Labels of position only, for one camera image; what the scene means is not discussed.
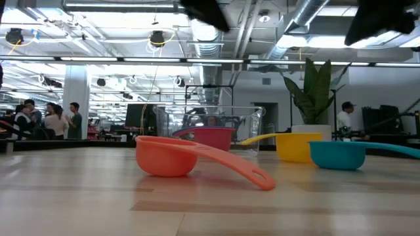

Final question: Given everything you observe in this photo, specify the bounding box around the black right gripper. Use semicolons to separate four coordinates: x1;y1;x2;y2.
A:
344;0;417;47

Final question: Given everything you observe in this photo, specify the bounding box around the red measuring cup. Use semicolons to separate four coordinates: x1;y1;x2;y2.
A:
173;127;237;153

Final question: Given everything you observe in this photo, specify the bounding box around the teal measuring cup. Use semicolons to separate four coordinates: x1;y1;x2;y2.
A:
308;140;420;171

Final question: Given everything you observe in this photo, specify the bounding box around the yellow measuring cup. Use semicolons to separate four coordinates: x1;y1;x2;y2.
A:
240;132;324;164

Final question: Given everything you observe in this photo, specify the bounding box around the orange measuring cup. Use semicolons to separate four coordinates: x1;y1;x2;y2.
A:
135;135;276;191

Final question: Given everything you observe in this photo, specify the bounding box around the clear plastic basket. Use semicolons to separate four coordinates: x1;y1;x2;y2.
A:
153;105;266;157

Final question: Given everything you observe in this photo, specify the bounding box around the long ceiling light strip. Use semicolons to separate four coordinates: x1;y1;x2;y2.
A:
0;55;420;68

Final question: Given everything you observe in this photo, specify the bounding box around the black ceiling-mounted device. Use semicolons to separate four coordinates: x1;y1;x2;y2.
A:
150;30;166;47
5;28;25;46

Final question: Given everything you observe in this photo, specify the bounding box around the green snake plant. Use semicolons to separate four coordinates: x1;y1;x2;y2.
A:
282;58;352;126

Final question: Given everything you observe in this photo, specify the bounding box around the black background workstation equipment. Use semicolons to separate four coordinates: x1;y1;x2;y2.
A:
360;104;420;135

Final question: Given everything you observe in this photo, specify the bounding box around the white plant pot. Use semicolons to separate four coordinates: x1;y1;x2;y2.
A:
291;124;333;143

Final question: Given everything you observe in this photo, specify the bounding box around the black computer monitor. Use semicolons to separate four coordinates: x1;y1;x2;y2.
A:
124;104;158;130

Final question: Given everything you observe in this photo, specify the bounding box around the white square column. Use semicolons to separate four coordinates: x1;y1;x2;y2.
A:
62;64;92;140

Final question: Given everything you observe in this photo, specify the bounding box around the silver ventilation duct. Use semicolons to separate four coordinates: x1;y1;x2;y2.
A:
264;0;331;62
189;18;225;106

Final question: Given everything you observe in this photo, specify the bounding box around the black aluminium table frame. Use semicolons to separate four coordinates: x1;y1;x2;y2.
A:
0;132;420;155

